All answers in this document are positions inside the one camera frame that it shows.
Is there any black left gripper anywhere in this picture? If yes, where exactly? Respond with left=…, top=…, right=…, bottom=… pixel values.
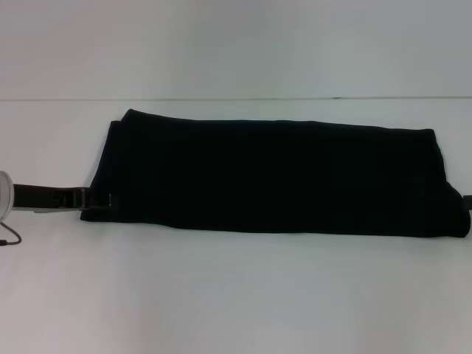
left=13, top=182, right=115, bottom=215

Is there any black shirt with FREE print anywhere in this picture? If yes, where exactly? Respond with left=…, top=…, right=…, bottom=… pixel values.
left=79, top=108, right=472, bottom=240

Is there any left gripper cable with plug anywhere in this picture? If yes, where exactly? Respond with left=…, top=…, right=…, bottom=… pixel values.
left=0, top=220, right=23, bottom=249

